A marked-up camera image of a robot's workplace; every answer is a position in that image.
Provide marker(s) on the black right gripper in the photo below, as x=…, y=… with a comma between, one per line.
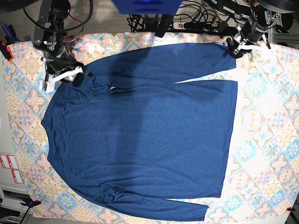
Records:
x=66, y=68

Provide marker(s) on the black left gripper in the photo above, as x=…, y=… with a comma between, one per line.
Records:
x=247, y=37

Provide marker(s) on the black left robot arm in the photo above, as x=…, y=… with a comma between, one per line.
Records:
x=263, y=17

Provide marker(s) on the red-white labels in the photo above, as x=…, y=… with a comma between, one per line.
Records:
x=8, y=162

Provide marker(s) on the blue-handled clamp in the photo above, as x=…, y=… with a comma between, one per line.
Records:
x=10, y=34

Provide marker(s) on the white cabinet lower left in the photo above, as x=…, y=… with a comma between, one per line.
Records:
x=13, y=197

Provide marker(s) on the patterned tile tablecloth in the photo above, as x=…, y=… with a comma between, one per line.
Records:
x=262, y=177

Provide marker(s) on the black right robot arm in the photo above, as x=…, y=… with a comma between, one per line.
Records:
x=51, y=38

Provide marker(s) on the orange clamp lower right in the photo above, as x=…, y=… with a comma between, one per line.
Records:
x=291, y=209

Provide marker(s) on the blue-black clamp lower left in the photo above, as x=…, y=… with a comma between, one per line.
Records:
x=30, y=203

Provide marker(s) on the red-black clamp upper left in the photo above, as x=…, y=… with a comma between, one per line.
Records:
x=6, y=51

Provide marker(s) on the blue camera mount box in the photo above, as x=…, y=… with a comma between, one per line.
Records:
x=147, y=6

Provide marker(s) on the blue long-sleeve shirt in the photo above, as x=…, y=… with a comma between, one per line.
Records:
x=143, y=131

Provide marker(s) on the white power strip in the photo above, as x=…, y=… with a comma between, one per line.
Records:
x=200, y=26

